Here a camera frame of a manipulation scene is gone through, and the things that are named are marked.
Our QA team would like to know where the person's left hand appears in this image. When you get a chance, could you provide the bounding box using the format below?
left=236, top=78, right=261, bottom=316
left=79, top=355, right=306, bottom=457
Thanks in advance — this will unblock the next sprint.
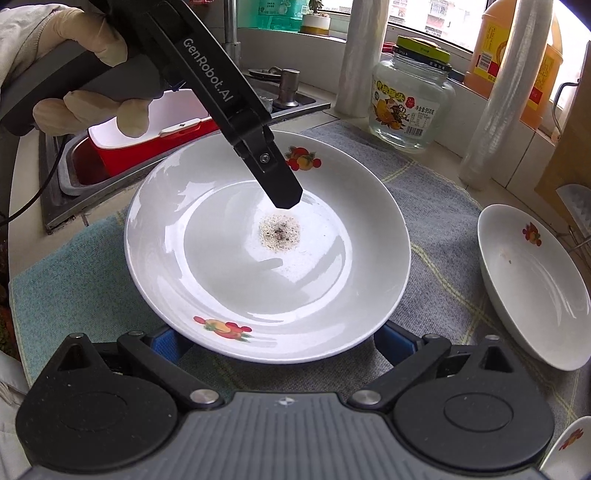
left=34, top=6, right=162, bottom=139

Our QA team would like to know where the steel faucet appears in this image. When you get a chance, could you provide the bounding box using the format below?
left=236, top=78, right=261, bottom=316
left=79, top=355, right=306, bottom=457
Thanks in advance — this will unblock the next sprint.
left=226, top=0, right=244, bottom=70

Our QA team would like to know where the white fruit-print plate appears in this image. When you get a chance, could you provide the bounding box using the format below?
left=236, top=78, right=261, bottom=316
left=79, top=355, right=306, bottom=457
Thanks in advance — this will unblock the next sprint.
left=124, top=130, right=411, bottom=365
left=540, top=415, right=591, bottom=480
left=477, top=204, right=591, bottom=371

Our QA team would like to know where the black cable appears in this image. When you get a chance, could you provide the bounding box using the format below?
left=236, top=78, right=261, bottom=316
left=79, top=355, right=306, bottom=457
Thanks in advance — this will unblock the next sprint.
left=0, top=131, right=65, bottom=227

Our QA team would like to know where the bamboo cutting board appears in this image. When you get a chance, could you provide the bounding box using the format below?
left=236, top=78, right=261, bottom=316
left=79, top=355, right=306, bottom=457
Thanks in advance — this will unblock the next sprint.
left=534, top=104, right=591, bottom=232

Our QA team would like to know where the person's left forearm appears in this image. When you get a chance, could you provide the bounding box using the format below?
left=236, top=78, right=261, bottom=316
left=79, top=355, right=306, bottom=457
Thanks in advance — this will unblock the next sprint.
left=0, top=9, right=61, bottom=93

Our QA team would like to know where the red and white basin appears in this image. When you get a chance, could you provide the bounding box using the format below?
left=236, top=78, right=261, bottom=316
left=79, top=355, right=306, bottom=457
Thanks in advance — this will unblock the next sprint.
left=88, top=89, right=221, bottom=178

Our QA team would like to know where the orange cooking oil bottle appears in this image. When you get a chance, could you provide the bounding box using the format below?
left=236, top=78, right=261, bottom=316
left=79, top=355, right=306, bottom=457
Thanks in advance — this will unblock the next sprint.
left=463, top=0, right=565, bottom=130

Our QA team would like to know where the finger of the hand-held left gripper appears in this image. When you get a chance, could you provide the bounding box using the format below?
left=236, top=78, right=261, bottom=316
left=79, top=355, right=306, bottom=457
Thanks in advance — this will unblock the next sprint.
left=232, top=127, right=304, bottom=209

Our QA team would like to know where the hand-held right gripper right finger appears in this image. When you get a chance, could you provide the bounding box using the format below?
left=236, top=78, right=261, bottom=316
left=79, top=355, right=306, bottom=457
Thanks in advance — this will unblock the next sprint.
left=348, top=320, right=520, bottom=414

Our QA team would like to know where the black-handled kitchen knife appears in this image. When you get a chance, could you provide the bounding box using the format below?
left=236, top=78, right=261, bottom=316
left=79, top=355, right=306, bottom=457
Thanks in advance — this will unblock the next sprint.
left=556, top=184, right=591, bottom=232

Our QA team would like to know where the steel kitchen sink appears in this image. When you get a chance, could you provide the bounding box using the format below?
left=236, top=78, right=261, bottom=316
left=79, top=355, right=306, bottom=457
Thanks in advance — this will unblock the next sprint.
left=39, top=69, right=333, bottom=232

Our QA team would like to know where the small potted plant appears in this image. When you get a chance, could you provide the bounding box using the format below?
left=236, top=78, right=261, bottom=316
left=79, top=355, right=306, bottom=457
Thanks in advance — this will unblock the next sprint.
left=300, top=0, right=332, bottom=35

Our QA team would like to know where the grey and teal checked cloth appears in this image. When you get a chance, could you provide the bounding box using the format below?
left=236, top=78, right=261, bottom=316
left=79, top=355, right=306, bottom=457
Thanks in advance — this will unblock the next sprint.
left=9, top=120, right=591, bottom=416

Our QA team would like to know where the green detergent bottle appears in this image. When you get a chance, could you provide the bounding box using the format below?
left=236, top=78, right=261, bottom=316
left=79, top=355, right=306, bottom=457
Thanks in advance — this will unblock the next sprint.
left=256, top=0, right=298, bottom=19

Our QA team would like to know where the steel sink knob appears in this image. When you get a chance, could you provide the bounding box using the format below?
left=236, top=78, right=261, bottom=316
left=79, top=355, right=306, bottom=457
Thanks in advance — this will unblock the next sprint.
left=276, top=68, right=302, bottom=110

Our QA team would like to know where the white jacket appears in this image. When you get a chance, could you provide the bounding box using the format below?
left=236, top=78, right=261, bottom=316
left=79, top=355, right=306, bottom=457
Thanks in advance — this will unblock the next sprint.
left=0, top=355, right=28, bottom=480

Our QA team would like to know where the steel wire rack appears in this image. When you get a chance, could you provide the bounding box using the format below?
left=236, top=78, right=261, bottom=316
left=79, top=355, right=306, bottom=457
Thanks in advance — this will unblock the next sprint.
left=558, top=222, right=591, bottom=254

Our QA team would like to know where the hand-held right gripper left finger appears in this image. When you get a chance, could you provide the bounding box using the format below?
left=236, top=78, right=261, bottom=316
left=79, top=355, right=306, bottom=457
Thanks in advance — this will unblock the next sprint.
left=44, top=323, right=227, bottom=411

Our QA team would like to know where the plastic wrap roll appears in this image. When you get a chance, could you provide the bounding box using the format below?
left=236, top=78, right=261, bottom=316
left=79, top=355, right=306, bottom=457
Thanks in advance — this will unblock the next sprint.
left=458, top=0, right=555, bottom=191
left=333, top=0, right=395, bottom=118

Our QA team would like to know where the clear glass jar green lid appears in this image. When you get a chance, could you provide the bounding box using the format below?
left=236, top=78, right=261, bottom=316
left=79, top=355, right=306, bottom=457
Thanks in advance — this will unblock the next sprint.
left=368, top=36, right=456, bottom=153

